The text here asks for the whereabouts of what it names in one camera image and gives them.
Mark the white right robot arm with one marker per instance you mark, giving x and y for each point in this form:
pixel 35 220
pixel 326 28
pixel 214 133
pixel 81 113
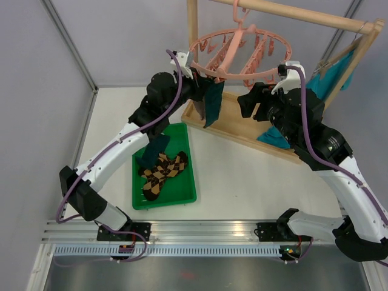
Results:
pixel 361 234

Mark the pink round clip hanger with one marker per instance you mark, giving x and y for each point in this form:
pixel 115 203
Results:
pixel 234 54

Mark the wooden hanging rack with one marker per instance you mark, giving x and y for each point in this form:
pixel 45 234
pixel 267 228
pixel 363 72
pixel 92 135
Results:
pixel 232 126

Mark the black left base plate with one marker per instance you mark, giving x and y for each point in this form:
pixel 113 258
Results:
pixel 140 228

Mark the grey sock red striped cuff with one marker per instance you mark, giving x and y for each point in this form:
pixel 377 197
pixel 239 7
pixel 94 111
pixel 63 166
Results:
pixel 200 107

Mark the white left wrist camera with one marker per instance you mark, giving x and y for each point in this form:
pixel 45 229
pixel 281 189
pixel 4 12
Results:
pixel 185 60

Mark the green plastic tray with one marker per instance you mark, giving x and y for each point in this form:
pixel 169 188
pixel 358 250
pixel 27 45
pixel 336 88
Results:
pixel 178 190

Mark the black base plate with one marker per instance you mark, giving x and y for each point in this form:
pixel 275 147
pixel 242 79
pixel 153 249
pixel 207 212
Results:
pixel 140 228
pixel 268 232

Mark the dark teal christmas sock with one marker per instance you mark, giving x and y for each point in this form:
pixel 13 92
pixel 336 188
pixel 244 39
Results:
pixel 213 100

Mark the aluminium mounting rail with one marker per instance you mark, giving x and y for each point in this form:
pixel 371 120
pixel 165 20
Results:
pixel 161 231

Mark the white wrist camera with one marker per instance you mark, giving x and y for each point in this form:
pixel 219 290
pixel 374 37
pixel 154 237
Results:
pixel 290 78
pixel 185 60

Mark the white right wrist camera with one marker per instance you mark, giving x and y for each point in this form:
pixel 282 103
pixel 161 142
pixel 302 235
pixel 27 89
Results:
pixel 290 78

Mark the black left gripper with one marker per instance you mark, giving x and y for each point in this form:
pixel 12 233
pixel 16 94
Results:
pixel 199 85

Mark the white slotted cable duct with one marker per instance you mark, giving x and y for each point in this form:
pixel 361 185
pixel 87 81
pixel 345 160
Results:
pixel 183 250

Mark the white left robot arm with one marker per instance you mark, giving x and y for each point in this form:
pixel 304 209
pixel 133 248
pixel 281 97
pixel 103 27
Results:
pixel 80 186

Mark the teal cloth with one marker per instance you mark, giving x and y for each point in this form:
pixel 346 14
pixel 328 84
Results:
pixel 321 86

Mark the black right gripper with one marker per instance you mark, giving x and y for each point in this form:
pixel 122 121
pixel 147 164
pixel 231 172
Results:
pixel 247 102

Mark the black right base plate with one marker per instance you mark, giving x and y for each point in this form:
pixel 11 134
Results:
pixel 268 232

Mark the brown argyle sock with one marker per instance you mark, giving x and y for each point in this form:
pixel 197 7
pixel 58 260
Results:
pixel 166 167
pixel 155 180

